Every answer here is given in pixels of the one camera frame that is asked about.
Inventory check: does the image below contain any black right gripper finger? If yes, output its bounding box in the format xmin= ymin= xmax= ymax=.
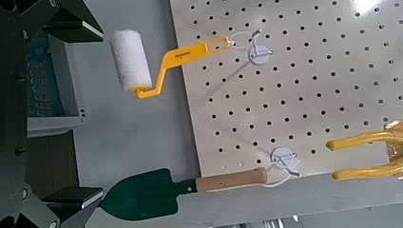
xmin=0 ymin=186 xmax=105 ymax=228
xmin=0 ymin=0 xmax=105 ymax=44

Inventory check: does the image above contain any teal plastic crate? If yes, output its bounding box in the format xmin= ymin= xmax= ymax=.
xmin=26 ymin=30 xmax=67 ymax=119

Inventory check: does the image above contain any brown wooden panel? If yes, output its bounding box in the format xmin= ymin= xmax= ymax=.
xmin=26 ymin=128 xmax=81 ymax=198

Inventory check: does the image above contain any white pegboard hook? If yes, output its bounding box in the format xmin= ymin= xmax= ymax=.
xmin=247 ymin=28 xmax=275 ymax=67
xmin=270 ymin=146 xmax=302 ymax=179

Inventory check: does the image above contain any white perforated pegboard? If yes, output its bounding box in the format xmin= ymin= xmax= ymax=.
xmin=168 ymin=0 xmax=403 ymax=179

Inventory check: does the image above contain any grey metal shelf frame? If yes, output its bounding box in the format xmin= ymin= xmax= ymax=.
xmin=26 ymin=32 xmax=86 ymax=139

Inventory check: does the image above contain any green garden trowel wooden handle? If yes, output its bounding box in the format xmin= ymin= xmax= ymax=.
xmin=99 ymin=166 xmax=269 ymax=221

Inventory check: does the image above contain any white paint roller yellow handle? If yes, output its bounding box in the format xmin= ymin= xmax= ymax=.
xmin=109 ymin=28 xmax=231 ymax=100

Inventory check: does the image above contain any white hanging string loop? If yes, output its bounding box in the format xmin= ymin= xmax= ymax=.
xmin=261 ymin=161 xmax=293 ymax=188
xmin=228 ymin=30 xmax=257 ymax=50

